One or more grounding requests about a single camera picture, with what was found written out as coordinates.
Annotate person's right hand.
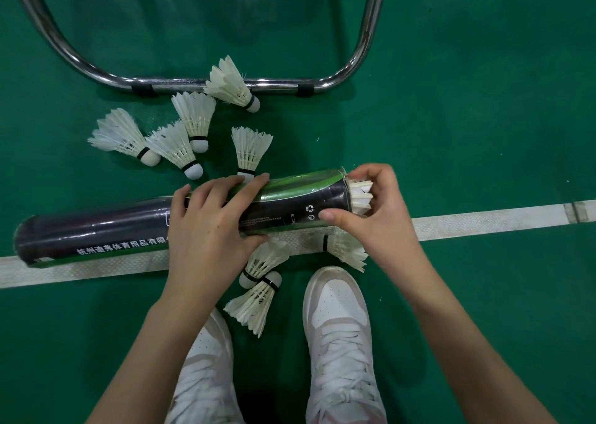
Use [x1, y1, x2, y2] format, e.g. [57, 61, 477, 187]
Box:
[318, 163, 437, 295]

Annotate person's left hand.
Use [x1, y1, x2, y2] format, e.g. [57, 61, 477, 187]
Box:
[158, 172, 272, 313]

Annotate single feather shuttlecock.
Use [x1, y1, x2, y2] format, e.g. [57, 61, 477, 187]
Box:
[348, 179, 374, 216]

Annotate green tube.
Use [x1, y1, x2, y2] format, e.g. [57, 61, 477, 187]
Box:
[12, 167, 353, 269]

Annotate black chair with chrome frame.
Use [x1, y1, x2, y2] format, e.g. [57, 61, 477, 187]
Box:
[4, 0, 390, 96]

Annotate pile of white shuttlecocks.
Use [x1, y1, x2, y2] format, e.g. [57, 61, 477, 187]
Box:
[87, 55, 369, 340]

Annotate person's right forearm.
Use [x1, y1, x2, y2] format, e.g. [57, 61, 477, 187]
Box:
[402, 263, 558, 424]

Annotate person's left forearm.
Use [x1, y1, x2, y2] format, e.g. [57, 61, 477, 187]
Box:
[86, 297, 217, 424]

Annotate person's right shoe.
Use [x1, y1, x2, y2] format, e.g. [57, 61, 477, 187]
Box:
[302, 266, 387, 424]

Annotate person's shoe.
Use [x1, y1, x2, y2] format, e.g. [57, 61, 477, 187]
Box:
[302, 266, 387, 424]
[165, 308, 245, 424]

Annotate person's left shoe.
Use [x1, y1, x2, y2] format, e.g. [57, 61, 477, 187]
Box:
[165, 308, 245, 424]

